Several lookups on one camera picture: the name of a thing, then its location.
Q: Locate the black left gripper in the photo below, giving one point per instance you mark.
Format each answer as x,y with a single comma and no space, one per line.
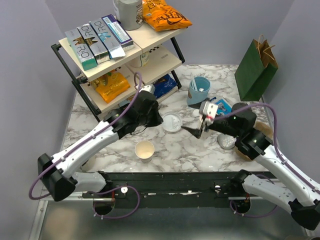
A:
157,119

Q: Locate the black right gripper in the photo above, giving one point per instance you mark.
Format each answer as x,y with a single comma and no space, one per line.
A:
196,132

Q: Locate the white plastic lid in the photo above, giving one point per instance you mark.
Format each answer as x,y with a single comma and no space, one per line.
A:
172,122

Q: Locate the white paper cup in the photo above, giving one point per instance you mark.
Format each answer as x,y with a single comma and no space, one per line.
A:
144,150

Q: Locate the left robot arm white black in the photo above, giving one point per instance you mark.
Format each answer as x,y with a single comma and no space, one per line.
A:
59,172

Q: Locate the stack of white paper cups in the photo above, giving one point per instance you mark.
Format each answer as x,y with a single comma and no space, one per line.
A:
202,126

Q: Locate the silver glitter pouch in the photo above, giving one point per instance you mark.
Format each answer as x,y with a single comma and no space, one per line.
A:
226,142

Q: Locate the blue snack bag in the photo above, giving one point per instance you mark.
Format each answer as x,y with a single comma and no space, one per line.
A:
163,85

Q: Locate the blue razor box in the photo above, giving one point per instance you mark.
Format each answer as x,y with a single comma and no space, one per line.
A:
224,107

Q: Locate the yellow snack bag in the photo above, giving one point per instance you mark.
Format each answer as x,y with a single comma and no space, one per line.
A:
110,85

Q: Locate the light blue cup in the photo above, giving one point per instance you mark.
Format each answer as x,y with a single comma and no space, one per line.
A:
194,97

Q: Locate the white stirrers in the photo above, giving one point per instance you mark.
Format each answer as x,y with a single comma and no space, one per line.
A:
194,84

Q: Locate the brown cardboard cup carrier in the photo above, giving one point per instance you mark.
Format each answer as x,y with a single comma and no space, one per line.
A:
265,129

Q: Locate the blue RO box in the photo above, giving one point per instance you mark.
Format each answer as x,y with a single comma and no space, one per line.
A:
113,46

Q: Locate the purple white box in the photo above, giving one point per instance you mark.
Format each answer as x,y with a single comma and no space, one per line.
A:
120,34

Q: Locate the brown RO box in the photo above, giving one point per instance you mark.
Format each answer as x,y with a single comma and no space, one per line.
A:
96,46

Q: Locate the green paper bag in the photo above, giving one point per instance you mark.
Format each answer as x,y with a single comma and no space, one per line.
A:
256,70

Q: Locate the teal RO box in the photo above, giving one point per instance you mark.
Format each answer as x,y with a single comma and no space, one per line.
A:
81,49

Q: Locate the orange chips bag top shelf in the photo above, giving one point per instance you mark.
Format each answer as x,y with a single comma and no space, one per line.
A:
163,17

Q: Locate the grey canister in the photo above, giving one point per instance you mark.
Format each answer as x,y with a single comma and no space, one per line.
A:
129,13

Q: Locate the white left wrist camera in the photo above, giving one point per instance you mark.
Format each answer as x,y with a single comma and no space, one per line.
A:
148,88

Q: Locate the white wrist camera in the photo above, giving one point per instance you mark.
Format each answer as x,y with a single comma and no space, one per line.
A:
148,88
208,112

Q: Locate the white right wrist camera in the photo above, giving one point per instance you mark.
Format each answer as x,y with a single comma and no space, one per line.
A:
208,112

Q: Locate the black frame beige shelf rack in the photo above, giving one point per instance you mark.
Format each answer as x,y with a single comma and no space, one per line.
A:
164,57

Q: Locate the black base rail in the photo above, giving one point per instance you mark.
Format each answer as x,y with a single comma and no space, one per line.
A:
171,189

